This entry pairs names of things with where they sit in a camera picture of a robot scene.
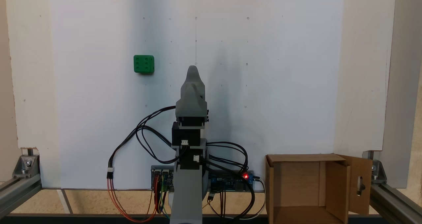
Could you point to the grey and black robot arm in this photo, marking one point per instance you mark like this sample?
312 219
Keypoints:
186 197

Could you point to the aluminium frame rail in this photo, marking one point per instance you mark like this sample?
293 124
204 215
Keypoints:
395 204
19 191

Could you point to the blue circuit board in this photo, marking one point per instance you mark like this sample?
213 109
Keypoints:
227 181

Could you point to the brown cardboard box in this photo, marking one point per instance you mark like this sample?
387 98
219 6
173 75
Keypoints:
296 184

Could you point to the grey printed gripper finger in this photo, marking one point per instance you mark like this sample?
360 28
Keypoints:
193 82

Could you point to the metal corner bracket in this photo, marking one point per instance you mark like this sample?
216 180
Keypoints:
26 166
379 171

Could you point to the white paper sheet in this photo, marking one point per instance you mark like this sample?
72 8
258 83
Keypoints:
263 85

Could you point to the black frame bar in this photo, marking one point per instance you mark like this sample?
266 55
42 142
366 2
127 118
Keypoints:
66 219

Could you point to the green dice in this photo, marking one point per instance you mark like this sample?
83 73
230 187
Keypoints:
144 64

